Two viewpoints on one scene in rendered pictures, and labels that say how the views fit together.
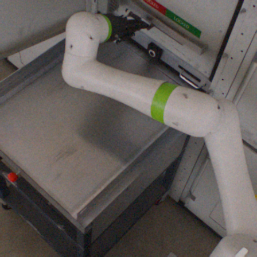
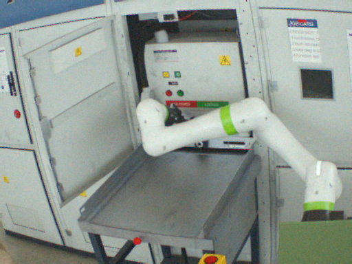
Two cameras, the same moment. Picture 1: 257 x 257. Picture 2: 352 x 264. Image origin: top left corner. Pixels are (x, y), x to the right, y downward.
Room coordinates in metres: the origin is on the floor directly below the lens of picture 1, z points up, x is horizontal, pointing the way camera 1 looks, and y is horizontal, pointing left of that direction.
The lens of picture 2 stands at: (-1.10, 0.36, 2.01)
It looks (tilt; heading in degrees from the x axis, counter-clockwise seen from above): 24 degrees down; 353
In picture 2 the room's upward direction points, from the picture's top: 9 degrees counter-clockwise
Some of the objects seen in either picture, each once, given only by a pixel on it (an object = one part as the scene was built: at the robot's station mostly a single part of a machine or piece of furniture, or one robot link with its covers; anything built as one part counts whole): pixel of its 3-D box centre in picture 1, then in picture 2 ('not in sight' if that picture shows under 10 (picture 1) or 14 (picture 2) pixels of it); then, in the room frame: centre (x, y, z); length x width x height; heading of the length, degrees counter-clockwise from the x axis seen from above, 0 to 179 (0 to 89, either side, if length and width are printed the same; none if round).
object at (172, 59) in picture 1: (160, 46); (203, 139); (1.28, -0.07, 0.89); 0.54 x 0.05 x 0.06; 56
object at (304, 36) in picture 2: not in sight; (304, 40); (0.89, -0.51, 1.43); 0.15 x 0.01 x 0.21; 56
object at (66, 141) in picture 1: (89, 114); (173, 194); (0.95, 0.15, 0.82); 0.68 x 0.62 x 0.06; 146
